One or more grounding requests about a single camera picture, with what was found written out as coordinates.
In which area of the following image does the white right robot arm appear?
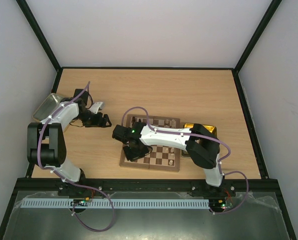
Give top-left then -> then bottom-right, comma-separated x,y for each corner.
112,122 -> 231,196

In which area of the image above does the silver metal tray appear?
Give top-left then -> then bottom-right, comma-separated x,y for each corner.
32,93 -> 64,122

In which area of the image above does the gold metal tin tray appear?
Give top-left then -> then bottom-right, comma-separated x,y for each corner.
181,123 -> 217,158

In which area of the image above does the black frame rail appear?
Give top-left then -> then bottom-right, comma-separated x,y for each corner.
13,177 -> 282,198

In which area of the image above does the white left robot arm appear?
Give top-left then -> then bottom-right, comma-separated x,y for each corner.
27,86 -> 112,183

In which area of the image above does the white slotted cable duct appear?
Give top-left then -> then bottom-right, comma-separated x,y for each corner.
20,198 -> 209,210

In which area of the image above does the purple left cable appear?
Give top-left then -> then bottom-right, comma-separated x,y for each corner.
36,80 -> 116,233

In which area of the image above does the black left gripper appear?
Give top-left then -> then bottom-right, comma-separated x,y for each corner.
76,109 -> 111,128

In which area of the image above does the wooden chess board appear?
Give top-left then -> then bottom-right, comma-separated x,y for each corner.
119,116 -> 181,172

